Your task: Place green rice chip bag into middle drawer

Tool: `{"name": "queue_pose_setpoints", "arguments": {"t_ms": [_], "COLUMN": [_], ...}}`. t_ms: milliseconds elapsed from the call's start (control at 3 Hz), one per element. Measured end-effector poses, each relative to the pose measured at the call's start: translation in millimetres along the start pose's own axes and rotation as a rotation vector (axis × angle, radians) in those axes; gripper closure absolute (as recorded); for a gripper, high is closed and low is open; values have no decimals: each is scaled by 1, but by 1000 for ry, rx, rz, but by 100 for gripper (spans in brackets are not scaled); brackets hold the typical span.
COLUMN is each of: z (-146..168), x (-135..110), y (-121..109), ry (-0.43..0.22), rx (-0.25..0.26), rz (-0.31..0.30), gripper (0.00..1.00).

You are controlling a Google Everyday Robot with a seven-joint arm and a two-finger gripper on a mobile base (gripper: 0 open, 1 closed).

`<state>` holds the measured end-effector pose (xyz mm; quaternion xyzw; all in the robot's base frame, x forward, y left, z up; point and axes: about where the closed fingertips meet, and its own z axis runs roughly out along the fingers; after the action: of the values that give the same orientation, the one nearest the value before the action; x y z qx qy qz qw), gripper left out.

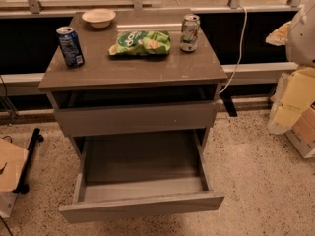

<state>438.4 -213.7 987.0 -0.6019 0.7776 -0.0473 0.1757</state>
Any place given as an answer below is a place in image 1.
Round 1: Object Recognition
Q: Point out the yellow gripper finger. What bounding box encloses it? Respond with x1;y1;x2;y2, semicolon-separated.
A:
266;21;291;46
273;67;315;128

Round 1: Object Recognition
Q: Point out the green rice chip bag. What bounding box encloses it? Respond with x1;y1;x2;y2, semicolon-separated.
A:
108;30;171;56

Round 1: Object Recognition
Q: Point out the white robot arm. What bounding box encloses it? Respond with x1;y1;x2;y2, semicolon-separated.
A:
266;0;315;134

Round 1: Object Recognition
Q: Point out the grey drawer cabinet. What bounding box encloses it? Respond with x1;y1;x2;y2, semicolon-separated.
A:
39;9;226;155

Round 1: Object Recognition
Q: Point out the open grey middle drawer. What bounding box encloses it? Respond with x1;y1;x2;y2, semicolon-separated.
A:
59;130;224;223

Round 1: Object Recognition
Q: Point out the closed grey top drawer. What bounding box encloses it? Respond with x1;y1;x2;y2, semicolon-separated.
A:
54;102;218;137

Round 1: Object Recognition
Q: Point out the green white soda can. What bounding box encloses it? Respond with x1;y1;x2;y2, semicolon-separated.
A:
180;14;200;52

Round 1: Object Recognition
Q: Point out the white bowl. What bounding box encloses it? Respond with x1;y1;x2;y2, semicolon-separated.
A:
82;9;116;29

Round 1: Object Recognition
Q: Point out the blue soda can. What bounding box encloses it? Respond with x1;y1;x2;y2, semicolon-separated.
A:
56;26;85;67

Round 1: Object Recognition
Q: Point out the metal window railing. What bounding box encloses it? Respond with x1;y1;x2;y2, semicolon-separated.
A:
0;0;315;20

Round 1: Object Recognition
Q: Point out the cardboard box left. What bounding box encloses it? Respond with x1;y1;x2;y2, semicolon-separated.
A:
0;139;29;218

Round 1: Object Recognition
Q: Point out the black stand leg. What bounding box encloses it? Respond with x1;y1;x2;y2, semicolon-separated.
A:
14;128;44;194

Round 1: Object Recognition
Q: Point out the white cable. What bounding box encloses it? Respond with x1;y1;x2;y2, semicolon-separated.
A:
219;4;248;95

